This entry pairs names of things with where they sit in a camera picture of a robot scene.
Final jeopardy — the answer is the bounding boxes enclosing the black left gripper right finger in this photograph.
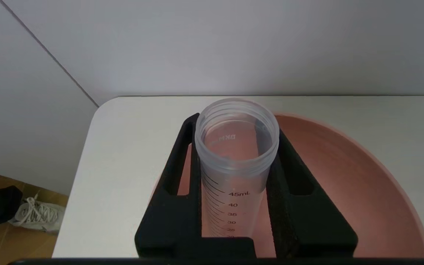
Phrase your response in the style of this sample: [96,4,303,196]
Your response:
[266,129,358,258]

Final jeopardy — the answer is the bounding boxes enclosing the pink bowl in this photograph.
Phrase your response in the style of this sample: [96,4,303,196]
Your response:
[153,113,424,258]

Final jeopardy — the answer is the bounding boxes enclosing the test tube with red pigment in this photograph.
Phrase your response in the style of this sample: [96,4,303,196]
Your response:
[195,98,280,239]

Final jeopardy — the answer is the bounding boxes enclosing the white sneaker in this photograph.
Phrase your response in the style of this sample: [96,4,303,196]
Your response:
[9,195,66,235]

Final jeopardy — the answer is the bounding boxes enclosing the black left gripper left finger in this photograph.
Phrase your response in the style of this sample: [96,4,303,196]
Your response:
[135,113,203,258]

